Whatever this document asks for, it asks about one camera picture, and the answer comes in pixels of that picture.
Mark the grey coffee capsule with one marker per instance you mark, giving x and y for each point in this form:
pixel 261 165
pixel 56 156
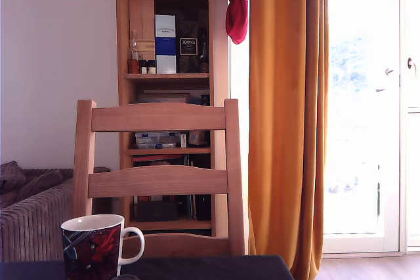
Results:
pixel 125 277

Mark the red patterned coffee mug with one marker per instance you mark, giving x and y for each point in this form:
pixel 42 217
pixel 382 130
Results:
pixel 92 247

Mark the wooden chair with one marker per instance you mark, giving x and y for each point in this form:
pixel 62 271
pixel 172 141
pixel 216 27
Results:
pixel 157 116

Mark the clear plastic storage box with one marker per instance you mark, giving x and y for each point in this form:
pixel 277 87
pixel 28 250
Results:
pixel 154 139

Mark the dark glass bottle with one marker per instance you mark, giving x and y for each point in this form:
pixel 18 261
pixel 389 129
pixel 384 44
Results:
pixel 204 53

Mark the black whisky box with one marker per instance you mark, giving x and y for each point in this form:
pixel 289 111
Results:
pixel 188 47

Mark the orange curtain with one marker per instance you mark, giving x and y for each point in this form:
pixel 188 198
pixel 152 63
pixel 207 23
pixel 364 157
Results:
pixel 285 96

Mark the small black-lidded jar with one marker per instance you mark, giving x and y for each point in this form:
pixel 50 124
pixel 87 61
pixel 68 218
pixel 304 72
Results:
pixel 151 67
pixel 143 67

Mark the blue and white box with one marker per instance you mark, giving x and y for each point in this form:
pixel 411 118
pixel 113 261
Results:
pixel 165 47

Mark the brown jar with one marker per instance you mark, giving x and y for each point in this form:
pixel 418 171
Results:
pixel 133 67

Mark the black storage box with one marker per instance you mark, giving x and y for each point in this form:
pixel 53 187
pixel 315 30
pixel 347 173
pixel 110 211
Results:
pixel 157 212

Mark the clear glass bottle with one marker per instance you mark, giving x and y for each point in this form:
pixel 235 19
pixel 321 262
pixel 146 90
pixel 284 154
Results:
pixel 134 47

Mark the red hanging cloth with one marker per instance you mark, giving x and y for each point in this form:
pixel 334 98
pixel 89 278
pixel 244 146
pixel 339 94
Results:
pixel 237 14

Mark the light wooden box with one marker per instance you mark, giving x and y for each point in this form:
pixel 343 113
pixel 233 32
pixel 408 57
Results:
pixel 141 21

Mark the black tablecloth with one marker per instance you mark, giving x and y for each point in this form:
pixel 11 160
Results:
pixel 203 268

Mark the brown sofa cushion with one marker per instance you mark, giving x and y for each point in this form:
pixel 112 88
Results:
pixel 39 183
pixel 11 175

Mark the grey ribbed sofa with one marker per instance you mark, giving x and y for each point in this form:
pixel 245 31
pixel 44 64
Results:
pixel 33 224

